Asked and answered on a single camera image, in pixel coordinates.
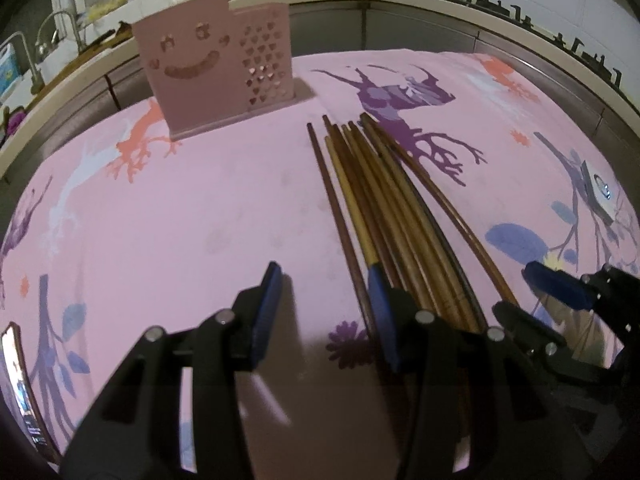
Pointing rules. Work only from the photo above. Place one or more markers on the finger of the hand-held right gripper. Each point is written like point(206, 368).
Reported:
point(530, 332)
point(555, 282)

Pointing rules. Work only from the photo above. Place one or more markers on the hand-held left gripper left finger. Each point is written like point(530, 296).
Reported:
point(267, 310)

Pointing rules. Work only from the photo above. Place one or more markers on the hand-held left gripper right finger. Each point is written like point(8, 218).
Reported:
point(382, 315)

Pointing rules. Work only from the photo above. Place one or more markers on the bundle of wooden chopsticks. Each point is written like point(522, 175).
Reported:
point(390, 200)

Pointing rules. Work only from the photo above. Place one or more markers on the dark brown wooden chopstick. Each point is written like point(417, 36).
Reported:
point(332, 200)

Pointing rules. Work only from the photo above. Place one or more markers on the pink smiley utensil holder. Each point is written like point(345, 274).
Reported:
point(200, 95)

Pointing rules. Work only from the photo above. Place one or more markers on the small white square device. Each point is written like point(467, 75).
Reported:
point(597, 190)

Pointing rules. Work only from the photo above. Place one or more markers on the pink printed tablecloth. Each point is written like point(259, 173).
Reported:
point(200, 220)

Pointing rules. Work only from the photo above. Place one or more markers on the black gas stove grates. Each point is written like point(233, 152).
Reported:
point(550, 35)

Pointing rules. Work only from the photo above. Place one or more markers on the smartphone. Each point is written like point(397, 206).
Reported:
point(20, 385)

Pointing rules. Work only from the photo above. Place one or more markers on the chrome sink faucet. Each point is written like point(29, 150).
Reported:
point(78, 35)
point(35, 67)

